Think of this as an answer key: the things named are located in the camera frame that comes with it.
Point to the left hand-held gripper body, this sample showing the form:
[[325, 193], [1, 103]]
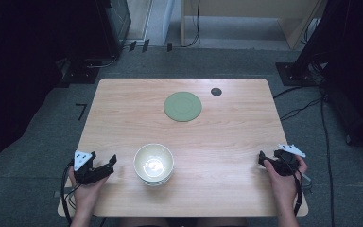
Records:
[[88, 172]]

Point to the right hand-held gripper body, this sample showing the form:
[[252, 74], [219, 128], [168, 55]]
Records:
[[286, 164]]

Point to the person's left hand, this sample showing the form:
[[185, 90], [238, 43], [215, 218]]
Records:
[[88, 194]]

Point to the person's right hand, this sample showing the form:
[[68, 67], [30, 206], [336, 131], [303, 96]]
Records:
[[283, 186]]

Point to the cream bowl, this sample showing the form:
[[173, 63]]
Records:
[[153, 162], [155, 183]]

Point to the dark round table grommet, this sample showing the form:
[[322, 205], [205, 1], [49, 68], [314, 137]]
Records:
[[216, 92]]

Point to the green plate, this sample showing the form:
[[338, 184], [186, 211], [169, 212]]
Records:
[[182, 106]]

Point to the small black block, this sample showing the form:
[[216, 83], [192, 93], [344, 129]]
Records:
[[132, 46], [169, 47], [145, 45]]

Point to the black metal stand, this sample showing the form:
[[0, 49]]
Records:
[[312, 41]]

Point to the dark glass cabinet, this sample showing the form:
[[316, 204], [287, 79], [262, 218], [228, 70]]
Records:
[[113, 25]]

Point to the black stand base plate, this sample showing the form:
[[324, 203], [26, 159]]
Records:
[[82, 74]]

